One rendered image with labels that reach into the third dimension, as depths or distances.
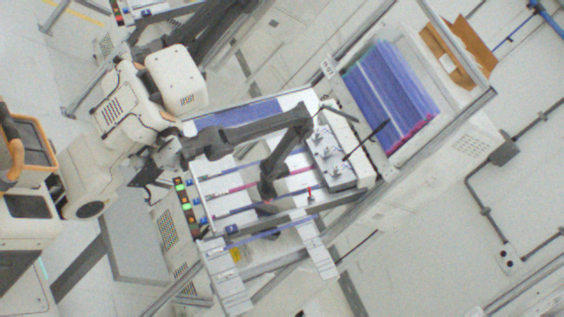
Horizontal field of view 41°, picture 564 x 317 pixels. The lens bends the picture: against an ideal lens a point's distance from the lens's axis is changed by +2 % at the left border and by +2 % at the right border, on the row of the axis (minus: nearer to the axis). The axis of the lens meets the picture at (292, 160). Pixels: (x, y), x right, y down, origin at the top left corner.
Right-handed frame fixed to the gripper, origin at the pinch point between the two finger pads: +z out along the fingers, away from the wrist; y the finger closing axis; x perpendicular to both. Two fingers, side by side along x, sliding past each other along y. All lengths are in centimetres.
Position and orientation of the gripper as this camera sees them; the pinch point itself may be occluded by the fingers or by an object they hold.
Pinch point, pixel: (267, 201)
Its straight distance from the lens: 322.7
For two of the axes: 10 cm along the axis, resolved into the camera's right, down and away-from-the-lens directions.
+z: -0.2, 6.2, 7.8
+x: -9.3, 2.7, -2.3
